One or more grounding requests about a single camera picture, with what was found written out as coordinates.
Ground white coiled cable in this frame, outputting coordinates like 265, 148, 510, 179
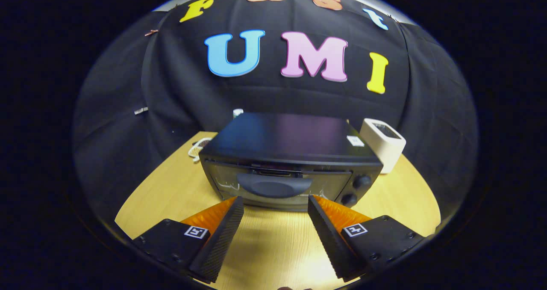
188, 137, 213, 162

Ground black toaster oven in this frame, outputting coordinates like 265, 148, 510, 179
199, 112, 384, 212

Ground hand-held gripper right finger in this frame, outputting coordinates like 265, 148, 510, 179
308, 195, 426, 282

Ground white toaster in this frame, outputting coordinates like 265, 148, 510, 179
359, 118, 406, 175

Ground black backdrop cloth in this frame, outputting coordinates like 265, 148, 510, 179
73, 0, 478, 222

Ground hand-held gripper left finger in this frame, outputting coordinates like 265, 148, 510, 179
132, 196, 245, 284

